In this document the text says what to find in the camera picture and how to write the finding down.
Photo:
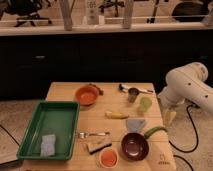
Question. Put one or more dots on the green plastic tray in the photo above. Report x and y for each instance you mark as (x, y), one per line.
(51, 118)

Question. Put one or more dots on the light green cup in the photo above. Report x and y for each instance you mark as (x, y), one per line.
(145, 104)

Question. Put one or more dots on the metal measuring cup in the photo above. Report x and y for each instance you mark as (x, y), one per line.
(132, 94)

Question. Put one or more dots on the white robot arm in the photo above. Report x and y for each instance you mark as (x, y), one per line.
(185, 83)

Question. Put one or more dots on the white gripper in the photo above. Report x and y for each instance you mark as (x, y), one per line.
(169, 98)

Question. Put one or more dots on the wooden block brush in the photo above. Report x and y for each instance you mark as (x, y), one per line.
(98, 145)

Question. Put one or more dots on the dark purple pan green handle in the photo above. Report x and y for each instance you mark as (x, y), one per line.
(135, 146)

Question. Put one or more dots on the dark red toy item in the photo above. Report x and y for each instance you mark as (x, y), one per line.
(101, 92)

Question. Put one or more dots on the grey blue cloth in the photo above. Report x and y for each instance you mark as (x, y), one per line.
(135, 125)

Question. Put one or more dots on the red bowl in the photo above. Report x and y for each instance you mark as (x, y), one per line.
(87, 95)

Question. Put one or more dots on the small orange cup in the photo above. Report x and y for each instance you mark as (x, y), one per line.
(108, 158)

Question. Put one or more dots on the yellow banana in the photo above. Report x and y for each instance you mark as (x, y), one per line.
(116, 115)

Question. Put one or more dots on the black office chair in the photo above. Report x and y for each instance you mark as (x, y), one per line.
(27, 10)

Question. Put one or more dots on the light blue sponge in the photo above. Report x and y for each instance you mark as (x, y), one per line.
(48, 145)

